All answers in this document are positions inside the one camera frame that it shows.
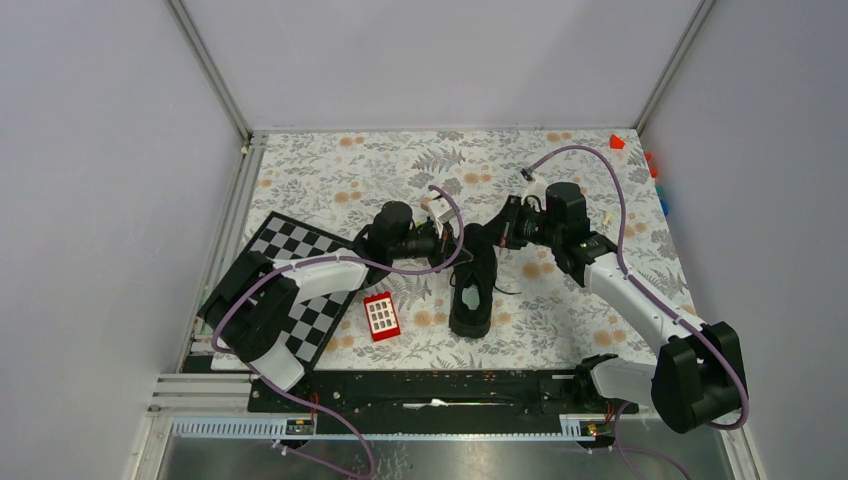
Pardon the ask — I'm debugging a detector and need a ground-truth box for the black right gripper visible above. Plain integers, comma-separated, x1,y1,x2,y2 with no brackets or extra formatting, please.
474,195,562,250

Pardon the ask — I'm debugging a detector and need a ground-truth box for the black sneaker shoe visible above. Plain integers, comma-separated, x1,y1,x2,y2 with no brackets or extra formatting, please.
449,223,498,339

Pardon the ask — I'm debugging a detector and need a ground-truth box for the black shoelace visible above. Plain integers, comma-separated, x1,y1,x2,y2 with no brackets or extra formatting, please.
449,249,522,296

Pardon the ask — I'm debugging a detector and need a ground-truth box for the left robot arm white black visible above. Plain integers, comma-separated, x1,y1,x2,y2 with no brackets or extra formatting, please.
197,193,464,411

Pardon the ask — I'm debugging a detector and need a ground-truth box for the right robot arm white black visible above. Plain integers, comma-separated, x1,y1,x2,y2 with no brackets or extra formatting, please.
482,182,750,433

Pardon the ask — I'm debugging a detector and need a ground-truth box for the floral patterned table mat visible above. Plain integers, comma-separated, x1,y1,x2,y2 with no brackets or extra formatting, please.
242,129,694,370

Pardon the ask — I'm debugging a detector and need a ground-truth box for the red toy calculator block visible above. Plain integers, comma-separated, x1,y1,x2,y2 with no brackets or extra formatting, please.
363,292,401,342

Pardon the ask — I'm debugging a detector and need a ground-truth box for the red triangular block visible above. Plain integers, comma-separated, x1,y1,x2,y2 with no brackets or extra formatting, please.
609,134,626,150

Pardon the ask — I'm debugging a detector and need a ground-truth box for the black white chessboard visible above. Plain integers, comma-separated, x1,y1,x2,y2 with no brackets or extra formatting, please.
196,211,366,372

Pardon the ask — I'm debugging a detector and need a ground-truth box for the orange red toy piece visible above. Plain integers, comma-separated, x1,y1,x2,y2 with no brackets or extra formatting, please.
645,152,658,179

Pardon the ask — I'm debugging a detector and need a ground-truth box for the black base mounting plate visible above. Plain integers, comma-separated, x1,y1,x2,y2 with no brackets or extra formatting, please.
247,369,624,433

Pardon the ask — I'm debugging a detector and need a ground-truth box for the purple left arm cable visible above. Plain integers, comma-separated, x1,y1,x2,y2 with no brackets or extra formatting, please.
210,184,466,354

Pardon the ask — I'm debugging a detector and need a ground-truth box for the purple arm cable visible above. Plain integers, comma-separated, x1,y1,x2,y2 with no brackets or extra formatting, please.
520,145,751,432
210,184,466,354

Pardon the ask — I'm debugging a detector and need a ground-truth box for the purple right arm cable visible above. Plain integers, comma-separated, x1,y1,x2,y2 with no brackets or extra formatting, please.
520,145,751,432

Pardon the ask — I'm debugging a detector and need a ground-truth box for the grey slotted cable duct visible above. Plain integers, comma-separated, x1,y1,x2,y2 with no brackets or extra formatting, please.
171,415,604,442

